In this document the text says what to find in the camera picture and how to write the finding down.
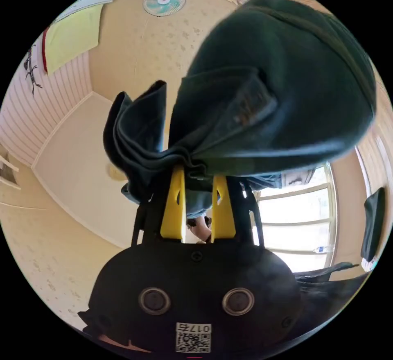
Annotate window with white frame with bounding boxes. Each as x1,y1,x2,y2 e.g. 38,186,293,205
251,165,339,272

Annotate yellow-green curtain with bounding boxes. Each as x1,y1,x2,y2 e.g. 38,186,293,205
42,3,104,75

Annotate person's body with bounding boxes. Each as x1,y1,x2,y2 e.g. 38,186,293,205
293,261,374,346

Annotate round ceiling lamp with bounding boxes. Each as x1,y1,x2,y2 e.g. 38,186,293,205
105,163,127,183

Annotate blue denim long pants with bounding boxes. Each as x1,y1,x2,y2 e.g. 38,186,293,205
102,0,378,223

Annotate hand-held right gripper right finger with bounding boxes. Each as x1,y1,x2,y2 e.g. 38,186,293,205
211,175,237,244

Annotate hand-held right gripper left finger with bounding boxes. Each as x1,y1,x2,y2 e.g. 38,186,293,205
160,168,187,241

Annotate pale green fan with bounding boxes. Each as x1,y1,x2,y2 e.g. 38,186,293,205
142,0,187,18

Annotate person's right hand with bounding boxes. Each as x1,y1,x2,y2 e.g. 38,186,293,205
97,335,151,353

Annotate dark hanging garment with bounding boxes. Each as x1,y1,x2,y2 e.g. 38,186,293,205
360,187,386,263

